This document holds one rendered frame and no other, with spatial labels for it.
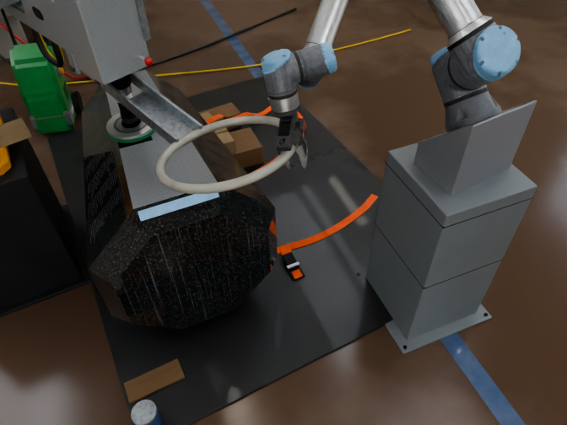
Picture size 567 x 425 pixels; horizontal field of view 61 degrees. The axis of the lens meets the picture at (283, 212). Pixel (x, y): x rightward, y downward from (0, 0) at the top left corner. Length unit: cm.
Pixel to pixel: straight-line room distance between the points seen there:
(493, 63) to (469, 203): 50
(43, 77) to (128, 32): 182
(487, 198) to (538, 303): 101
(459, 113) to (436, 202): 32
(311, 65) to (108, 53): 82
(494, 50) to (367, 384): 145
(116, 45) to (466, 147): 129
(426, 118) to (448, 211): 204
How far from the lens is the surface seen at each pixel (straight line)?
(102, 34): 191
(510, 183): 195
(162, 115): 194
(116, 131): 219
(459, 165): 174
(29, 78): 374
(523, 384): 246
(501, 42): 162
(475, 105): 175
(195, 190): 145
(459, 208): 178
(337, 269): 257
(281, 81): 144
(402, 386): 229
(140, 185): 193
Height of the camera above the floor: 204
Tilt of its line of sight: 45 degrees down
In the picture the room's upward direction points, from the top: 2 degrees counter-clockwise
